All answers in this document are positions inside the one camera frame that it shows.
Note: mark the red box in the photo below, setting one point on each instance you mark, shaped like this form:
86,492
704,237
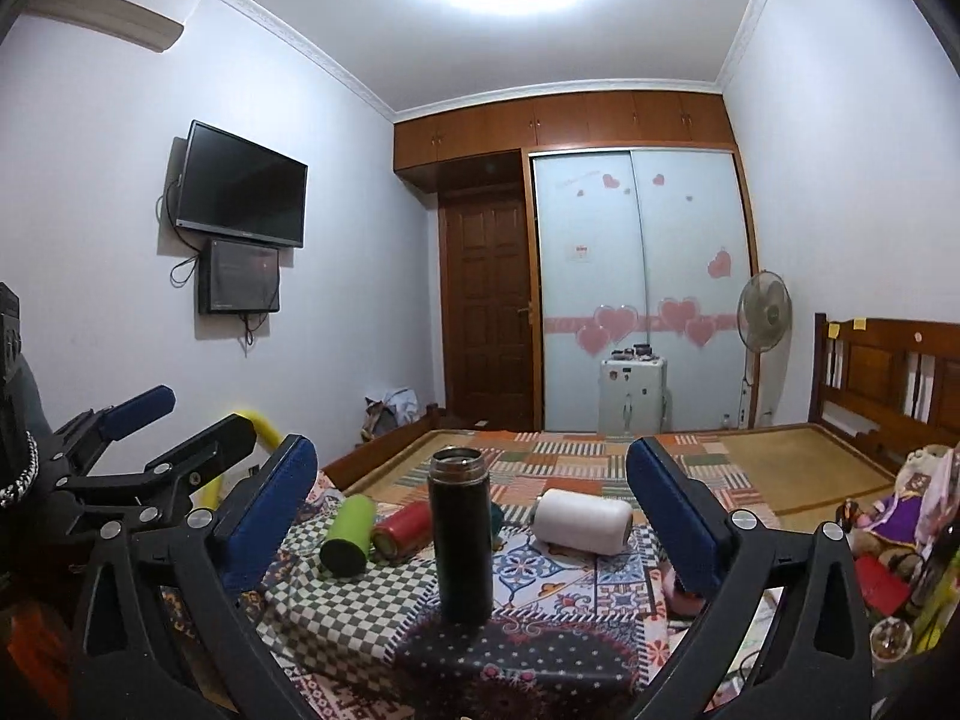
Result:
883,586

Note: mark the blue ornament patterned cloth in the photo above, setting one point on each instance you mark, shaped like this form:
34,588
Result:
570,577

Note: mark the black thermos cup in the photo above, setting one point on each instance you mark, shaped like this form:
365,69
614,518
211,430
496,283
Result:
459,540

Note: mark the green cup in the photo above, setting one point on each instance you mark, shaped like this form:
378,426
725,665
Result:
346,536

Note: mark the red cup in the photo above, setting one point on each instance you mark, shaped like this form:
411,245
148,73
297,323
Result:
403,529

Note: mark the black wall television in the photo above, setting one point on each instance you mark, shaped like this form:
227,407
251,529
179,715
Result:
244,184

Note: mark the white cup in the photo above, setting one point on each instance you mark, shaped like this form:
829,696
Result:
585,521

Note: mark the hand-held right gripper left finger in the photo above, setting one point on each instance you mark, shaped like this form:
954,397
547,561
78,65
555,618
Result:
271,514

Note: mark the small white fridge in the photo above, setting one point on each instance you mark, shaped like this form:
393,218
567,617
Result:
631,397

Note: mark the standing fan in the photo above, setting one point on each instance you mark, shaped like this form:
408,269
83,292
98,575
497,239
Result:
765,309

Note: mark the brown wooden door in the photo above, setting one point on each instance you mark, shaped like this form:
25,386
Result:
487,300

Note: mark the pink object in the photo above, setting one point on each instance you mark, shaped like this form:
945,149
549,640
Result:
686,601

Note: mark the small black wall monitor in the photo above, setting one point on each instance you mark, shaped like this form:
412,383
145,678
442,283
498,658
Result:
241,276

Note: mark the patchwork blanket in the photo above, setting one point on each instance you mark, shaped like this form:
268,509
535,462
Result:
577,457

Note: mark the wooden overhead cabinets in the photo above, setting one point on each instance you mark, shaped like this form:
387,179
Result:
562,120

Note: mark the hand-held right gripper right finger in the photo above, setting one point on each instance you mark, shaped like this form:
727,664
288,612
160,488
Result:
675,525

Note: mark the doll in purple dress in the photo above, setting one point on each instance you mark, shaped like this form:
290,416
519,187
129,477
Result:
907,510

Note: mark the green checkered cloth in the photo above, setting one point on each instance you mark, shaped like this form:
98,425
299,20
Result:
337,607

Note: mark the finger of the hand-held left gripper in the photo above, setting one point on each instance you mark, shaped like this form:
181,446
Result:
139,409
214,446

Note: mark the wardrobe with frosted sliding doors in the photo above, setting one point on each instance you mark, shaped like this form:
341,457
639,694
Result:
585,262

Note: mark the bag with cloth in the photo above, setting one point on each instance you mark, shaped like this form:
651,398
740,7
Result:
390,412

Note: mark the round glass jar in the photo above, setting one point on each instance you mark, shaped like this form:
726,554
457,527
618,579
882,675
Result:
891,641

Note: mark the pink heart stickers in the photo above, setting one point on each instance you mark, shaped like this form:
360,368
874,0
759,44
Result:
679,311

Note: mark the wooden bed frame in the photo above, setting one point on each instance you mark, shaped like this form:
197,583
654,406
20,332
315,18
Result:
877,367

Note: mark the teal object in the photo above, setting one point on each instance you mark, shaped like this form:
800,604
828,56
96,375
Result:
497,523

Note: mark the yellow foam tube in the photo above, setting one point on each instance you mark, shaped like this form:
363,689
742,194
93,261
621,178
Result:
262,427

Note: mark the straw bed mat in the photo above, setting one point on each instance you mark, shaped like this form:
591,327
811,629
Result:
795,465

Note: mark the dark dotted cloth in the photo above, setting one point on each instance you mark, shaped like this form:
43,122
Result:
525,667

